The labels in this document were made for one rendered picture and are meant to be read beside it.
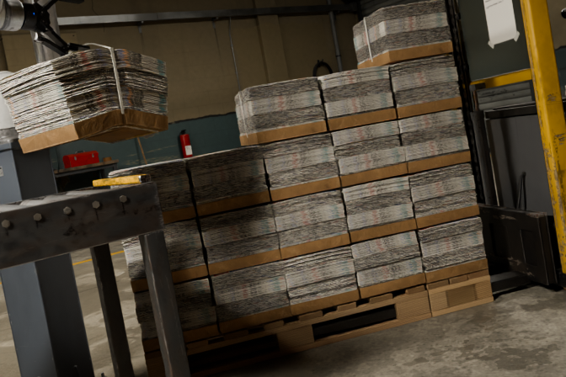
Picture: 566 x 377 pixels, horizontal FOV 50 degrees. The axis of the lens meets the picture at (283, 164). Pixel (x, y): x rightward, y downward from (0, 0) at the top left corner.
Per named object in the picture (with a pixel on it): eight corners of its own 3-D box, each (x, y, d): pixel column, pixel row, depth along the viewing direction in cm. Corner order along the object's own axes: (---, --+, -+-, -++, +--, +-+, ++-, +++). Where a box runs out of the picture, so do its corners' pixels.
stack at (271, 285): (149, 358, 265) (112, 170, 261) (396, 296, 290) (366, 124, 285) (149, 391, 227) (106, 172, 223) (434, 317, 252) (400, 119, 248)
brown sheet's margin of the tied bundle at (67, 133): (66, 138, 194) (61, 125, 194) (123, 123, 177) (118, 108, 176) (22, 154, 182) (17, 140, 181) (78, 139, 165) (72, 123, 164)
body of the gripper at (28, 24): (8, 3, 172) (39, 7, 179) (12, 33, 172) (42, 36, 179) (23, -3, 167) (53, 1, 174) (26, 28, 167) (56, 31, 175)
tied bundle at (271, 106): (240, 147, 272) (231, 96, 271) (302, 135, 279) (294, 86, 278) (257, 146, 235) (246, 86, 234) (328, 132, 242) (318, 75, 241)
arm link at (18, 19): (-9, 33, 168) (12, 35, 172) (8, 25, 162) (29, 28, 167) (-13, 0, 168) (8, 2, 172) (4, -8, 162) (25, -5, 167)
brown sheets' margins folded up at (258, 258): (143, 326, 264) (121, 211, 262) (391, 267, 289) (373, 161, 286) (143, 353, 227) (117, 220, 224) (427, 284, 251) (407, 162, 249)
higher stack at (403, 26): (395, 296, 290) (348, 26, 283) (451, 283, 296) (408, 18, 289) (431, 317, 252) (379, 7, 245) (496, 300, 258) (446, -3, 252)
